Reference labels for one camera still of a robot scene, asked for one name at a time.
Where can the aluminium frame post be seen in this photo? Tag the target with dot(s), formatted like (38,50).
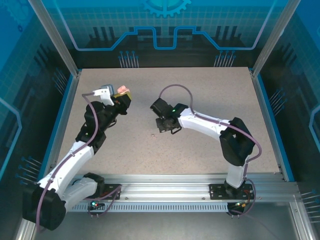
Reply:
(272,37)
(61,42)

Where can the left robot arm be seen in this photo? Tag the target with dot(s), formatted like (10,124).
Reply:
(70,162)

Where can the blue table edge strip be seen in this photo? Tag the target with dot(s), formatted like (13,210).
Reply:
(268,100)
(64,100)

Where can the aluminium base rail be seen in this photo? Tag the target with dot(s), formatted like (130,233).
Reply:
(165,186)

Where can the small LED circuit board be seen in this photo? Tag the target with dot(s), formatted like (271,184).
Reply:
(96,205)
(240,204)

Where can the light pink round charging case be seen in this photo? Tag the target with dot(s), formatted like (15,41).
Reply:
(123,89)

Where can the aluminium side rail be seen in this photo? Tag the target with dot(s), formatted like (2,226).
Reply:
(70,100)
(262,100)

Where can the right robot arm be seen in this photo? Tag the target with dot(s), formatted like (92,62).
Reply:
(200,122)

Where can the light pink earbud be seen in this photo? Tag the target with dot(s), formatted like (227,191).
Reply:
(153,136)

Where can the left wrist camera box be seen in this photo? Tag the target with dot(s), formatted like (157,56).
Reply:
(106,93)

